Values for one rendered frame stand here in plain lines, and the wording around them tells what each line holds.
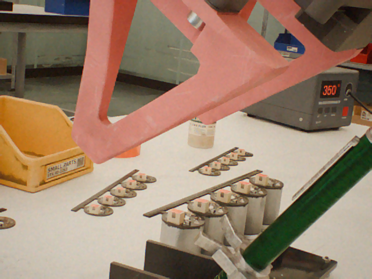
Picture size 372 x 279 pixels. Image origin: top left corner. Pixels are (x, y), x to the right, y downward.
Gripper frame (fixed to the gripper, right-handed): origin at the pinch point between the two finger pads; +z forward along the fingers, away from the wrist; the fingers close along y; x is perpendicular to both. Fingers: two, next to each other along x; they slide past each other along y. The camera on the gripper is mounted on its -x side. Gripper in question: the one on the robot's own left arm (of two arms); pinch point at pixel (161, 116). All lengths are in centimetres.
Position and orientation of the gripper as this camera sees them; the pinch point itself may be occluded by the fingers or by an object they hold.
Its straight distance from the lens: 26.7
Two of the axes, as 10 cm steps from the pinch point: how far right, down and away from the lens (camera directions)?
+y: -4.2, 1.6, -8.9
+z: -6.0, 6.9, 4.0
